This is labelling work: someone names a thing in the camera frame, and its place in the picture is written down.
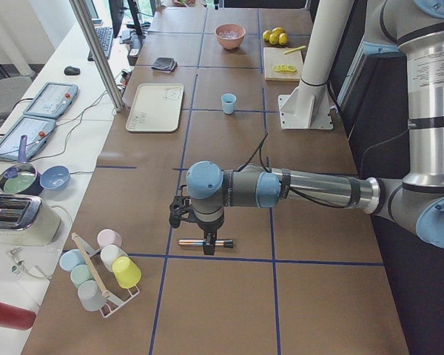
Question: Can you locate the teach pendant tablet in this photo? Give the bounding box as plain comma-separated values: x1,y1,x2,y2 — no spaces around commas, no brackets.
24,82,78,120
0,115,56,162

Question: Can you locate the mint green cup on rack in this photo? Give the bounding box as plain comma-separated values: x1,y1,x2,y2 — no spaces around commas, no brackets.
70,264,93,288

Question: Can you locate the steel muddler with black tip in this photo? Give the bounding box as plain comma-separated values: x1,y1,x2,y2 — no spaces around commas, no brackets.
178,239,234,249

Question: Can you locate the lemon slice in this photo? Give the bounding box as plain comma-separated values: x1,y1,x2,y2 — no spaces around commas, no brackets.
272,64,297,73

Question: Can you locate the near teach pendant tablet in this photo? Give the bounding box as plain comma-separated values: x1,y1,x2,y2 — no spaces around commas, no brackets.
0,115,56,162

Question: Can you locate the grey cup on rack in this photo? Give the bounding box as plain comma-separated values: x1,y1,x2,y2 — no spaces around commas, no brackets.
77,280,107,311

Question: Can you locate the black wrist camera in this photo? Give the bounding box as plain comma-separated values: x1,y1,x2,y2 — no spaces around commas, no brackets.
169,184,198,229

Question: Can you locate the red water bottle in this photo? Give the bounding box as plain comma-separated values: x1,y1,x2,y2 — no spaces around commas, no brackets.
0,302,36,331

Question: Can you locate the aluminium frame post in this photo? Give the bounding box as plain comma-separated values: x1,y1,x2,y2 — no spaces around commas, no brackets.
69,0,124,112

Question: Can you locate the wooden cutting board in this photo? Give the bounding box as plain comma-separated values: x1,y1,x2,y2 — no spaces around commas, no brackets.
263,47,303,81

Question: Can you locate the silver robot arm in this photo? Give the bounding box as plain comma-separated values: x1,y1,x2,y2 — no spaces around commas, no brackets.
185,1,444,254

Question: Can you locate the black keyboard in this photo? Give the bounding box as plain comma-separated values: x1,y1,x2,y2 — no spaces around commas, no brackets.
95,27,114,59

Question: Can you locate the cream steel toaster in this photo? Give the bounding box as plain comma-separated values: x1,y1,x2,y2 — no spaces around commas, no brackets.
0,194,61,246

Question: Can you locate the cream bear serving tray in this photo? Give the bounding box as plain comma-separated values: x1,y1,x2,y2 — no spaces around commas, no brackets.
126,84,184,133

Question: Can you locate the black computer monitor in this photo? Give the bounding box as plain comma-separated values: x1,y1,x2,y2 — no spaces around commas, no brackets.
108,0,149,40

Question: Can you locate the far teach pendant tablet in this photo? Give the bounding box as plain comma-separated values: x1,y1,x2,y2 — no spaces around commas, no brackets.
24,82,78,120

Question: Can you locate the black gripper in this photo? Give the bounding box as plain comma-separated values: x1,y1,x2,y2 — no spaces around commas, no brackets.
198,220,224,255

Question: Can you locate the grey folded cloth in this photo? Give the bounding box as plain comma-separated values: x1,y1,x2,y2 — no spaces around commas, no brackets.
151,57,175,72

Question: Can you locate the pink ice bowl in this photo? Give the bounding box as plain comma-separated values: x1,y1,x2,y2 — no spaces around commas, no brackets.
215,24,246,50

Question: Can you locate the white wire cup rack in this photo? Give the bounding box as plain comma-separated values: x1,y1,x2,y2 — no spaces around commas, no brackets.
71,232,141,318

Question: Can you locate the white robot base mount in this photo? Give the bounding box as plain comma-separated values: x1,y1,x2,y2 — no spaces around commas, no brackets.
278,0,354,130

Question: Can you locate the yellow-green plastic cup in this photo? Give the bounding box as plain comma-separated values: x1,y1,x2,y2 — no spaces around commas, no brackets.
112,256,142,289

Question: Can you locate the whole yellow lemon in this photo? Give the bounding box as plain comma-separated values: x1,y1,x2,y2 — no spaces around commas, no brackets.
278,33,289,46
262,30,272,41
269,33,279,45
272,27,285,36

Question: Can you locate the black computer mouse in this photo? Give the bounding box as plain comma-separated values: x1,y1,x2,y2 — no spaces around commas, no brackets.
64,66,81,76

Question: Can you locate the light blue cup on rack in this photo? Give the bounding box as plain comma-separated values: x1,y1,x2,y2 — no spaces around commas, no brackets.
58,248,85,272

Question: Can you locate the light blue paper cup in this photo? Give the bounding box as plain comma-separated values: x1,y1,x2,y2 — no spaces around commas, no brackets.
221,92,237,115

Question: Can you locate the yellow-green plastic knife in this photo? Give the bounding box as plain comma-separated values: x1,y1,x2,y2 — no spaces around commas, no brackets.
283,45,306,55

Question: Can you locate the blue handled saucepan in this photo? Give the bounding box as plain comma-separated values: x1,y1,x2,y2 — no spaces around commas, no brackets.
0,135,43,196

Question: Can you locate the blue ceramic bowl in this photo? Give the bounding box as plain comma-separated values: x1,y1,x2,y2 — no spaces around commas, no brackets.
40,166,70,191

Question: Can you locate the cream cup on rack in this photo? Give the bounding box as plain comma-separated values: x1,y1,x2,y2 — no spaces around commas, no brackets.
100,244,128,273

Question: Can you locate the pink cup on rack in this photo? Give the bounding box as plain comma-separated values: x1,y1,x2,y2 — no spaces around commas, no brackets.
97,229,122,249

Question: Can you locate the pile of ice cubes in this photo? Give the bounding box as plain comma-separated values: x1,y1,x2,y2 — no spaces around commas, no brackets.
218,30,241,41

